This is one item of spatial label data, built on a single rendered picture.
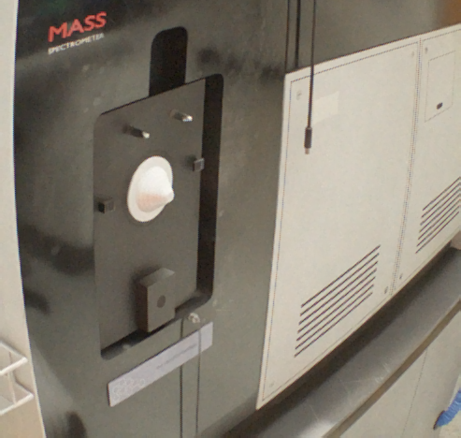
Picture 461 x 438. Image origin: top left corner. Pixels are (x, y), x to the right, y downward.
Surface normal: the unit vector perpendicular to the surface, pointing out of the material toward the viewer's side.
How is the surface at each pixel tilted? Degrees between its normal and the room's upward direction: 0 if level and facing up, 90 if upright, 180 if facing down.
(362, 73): 90
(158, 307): 90
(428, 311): 0
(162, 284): 90
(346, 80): 90
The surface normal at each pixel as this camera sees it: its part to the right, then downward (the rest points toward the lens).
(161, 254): 0.80, 0.29
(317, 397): 0.05, -0.91
